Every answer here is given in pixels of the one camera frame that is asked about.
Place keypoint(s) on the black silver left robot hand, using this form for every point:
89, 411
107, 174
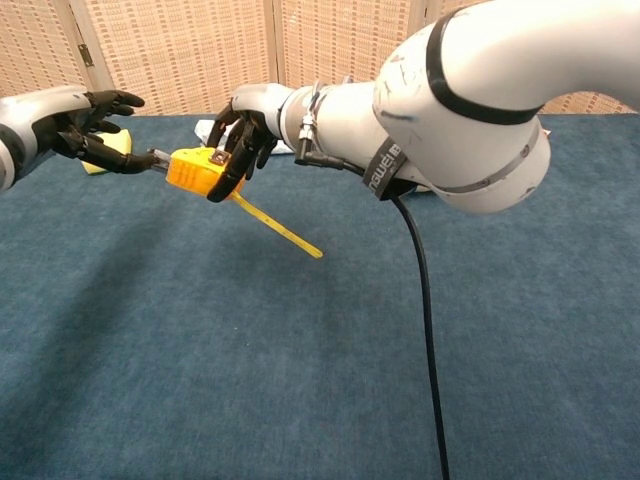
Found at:
55, 127

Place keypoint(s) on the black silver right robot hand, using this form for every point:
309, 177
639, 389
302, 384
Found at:
250, 130

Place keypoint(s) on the yellow tape measure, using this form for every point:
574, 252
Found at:
197, 172

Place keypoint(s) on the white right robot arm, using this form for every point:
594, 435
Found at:
450, 105

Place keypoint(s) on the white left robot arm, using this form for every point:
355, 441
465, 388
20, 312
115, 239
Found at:
4, 172

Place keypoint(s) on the crumpled white snack bag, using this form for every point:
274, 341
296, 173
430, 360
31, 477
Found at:
205, 130

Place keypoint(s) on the yellow sponge block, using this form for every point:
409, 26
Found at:
120, 142

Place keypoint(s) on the black screen hinge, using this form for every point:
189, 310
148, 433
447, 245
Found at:
86, 55

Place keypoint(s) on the woven bamboo folding screen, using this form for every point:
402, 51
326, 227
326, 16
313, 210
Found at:
190, 50

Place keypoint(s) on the teal table cloth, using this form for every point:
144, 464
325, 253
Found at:
250, 325

